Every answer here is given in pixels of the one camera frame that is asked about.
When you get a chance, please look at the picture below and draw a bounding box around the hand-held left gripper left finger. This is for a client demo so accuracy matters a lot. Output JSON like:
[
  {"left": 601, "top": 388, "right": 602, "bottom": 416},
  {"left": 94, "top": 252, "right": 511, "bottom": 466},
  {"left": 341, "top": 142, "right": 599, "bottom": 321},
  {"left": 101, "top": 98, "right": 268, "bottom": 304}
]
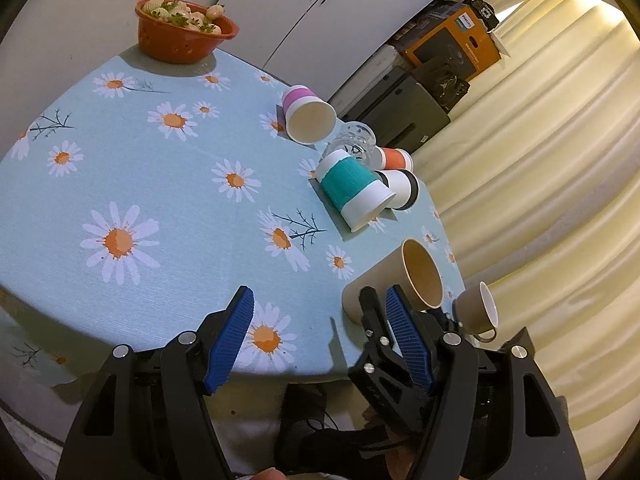
[{"left": 55, "top": 285, "right": 256, "bottom": 480}]

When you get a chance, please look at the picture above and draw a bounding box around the daisy printed blue tablecloth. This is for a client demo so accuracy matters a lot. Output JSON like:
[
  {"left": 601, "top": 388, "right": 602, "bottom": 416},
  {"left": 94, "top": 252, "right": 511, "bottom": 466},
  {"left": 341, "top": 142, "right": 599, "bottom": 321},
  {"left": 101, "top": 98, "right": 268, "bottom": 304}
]
[{"left": 0, "top": 50, "right": 466, "bottom": 391}]

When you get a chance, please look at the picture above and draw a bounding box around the beige mug with handle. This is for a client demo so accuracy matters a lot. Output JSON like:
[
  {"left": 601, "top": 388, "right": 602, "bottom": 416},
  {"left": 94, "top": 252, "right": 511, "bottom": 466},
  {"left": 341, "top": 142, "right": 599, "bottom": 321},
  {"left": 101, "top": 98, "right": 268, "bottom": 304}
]
[{"left": 451, "top": 281, "right": 500, "bottom": 342}]

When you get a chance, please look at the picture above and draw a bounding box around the black gadget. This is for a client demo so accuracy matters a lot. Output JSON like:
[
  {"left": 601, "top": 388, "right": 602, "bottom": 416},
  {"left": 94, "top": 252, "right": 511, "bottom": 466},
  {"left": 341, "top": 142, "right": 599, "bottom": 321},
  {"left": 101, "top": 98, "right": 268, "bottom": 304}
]
[{"left": 447, "top": 0, "right": 499, "bottom": 28}]

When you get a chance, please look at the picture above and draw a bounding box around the red plastic bowl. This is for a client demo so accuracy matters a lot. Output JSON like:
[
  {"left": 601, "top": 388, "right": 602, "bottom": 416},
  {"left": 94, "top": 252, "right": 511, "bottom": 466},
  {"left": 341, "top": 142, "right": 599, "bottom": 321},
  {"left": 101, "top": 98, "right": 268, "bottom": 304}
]
[{"left": 136, "top": 0, "right": 240, "bottom": 65}]

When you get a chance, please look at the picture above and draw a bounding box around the cream curtain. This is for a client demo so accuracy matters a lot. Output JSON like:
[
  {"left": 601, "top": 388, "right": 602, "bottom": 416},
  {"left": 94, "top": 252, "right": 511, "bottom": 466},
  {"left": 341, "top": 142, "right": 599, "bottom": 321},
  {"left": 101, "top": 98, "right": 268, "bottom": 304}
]
[{"left": 410, "top": 0, "right": 636, "bottom": 461}]

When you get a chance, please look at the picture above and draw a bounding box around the food in bowl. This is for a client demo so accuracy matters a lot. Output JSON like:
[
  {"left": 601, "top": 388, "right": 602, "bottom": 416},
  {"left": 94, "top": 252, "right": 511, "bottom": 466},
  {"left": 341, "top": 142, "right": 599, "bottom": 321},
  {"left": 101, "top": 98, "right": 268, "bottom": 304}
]
[{"left": 142, "top": 0, "right": 226, "bottom": 36}]

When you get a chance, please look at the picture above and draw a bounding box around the white cabinet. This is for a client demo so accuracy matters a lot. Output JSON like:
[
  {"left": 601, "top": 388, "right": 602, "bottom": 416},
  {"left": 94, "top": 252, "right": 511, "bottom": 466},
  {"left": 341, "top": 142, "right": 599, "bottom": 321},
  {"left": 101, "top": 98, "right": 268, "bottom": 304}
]
[{"left": 215, "top": 0, "right": 451, "bottom": 101}]

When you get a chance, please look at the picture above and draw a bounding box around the orange banded paper cup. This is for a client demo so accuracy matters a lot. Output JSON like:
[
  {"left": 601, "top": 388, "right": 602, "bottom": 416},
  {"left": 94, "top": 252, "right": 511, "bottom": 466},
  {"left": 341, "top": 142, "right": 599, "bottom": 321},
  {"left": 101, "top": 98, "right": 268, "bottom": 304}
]
[{"left": 377, "top": 147, "right": 415, "bottom": 171}]

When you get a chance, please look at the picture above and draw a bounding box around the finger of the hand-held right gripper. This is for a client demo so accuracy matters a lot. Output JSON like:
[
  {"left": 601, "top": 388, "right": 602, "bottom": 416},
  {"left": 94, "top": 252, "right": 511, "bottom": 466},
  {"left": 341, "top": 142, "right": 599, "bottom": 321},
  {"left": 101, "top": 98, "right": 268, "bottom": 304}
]
[{"left": 347, "top": 286, "right": 441, "bottom": 436}]

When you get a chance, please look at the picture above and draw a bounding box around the orange cardboard box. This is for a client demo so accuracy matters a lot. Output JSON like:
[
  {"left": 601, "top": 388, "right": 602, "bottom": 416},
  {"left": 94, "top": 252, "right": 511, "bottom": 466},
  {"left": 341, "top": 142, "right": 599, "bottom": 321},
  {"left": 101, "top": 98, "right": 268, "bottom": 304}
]
[{"left": 395, "top": 0, "right": 503, "bottom": 81}]

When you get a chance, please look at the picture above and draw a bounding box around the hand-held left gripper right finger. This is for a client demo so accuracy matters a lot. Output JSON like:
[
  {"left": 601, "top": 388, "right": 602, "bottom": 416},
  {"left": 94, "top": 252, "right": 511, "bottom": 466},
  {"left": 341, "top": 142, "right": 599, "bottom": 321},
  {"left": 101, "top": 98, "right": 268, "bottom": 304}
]
[{"left": 385, "top": 284, "right": 588, "bottom": 480}]

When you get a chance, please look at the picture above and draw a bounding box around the black banded paper cup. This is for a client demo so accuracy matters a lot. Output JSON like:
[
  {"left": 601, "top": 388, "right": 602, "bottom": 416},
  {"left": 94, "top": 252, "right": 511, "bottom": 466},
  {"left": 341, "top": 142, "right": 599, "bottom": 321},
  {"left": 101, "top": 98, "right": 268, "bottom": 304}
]
[{"left": 377, "top": 169, "right": 420, "bottom": 211}]

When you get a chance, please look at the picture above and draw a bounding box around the teal banded paper cup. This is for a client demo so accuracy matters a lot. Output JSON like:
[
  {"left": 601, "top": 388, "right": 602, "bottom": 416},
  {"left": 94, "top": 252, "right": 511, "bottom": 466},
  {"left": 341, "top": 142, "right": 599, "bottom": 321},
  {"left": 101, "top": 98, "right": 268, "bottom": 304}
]
[{"left": 315, "top": 149, "right": 396, "bottom": 233}]

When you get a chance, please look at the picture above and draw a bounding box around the black hard case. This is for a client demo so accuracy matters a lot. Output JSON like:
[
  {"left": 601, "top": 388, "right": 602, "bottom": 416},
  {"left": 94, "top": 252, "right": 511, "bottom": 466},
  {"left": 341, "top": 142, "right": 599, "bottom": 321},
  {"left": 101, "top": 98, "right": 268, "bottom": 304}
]
[{"left": 350, "top": 65, "right": 451, "bottom": 153}]

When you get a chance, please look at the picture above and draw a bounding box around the brown paper cup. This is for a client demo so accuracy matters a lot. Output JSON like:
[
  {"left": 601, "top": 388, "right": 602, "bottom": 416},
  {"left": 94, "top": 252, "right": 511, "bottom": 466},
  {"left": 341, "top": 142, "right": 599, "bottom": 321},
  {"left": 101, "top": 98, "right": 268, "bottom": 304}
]
[{"left": 341, "top": 238, "right": 445, "bottom": 326}]

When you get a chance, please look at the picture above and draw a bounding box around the clear glass cup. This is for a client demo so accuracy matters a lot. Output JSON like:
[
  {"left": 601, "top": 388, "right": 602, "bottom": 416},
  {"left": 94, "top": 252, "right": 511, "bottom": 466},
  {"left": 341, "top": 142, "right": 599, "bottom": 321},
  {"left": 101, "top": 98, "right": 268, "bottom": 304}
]
[{"left": 327, "top": 121, "right": 383, "bottom": 167}]

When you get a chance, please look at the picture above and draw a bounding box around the black bag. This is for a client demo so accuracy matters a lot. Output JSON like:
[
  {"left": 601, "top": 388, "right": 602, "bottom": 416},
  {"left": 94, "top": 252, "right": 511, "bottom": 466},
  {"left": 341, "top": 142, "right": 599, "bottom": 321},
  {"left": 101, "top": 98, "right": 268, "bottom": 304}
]
[{"left": 412, "top": 55, "right": 471, "bottom": 111}]

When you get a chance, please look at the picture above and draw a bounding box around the pink banded paper cup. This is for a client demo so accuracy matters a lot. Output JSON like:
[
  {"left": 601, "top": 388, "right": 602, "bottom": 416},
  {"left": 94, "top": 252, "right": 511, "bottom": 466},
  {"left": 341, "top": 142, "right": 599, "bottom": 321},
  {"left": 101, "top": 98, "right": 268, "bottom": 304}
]
[{"left": 281, "top": 85, "right": 337, "bottom": 145}]

